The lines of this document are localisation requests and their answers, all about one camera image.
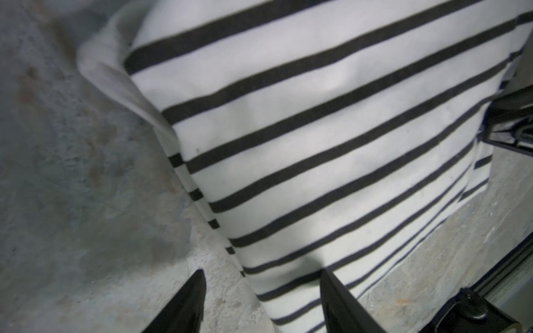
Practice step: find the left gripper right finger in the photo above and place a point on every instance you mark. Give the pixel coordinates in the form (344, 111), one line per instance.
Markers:
(342, 312)

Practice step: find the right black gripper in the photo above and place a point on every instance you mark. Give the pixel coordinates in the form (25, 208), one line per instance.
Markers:
(507, 123)

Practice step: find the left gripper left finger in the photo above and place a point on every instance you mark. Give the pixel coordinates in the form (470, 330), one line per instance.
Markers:
(184, 312)

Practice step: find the black white striped tank top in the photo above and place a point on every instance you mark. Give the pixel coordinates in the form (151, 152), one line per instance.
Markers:
(315, 134)

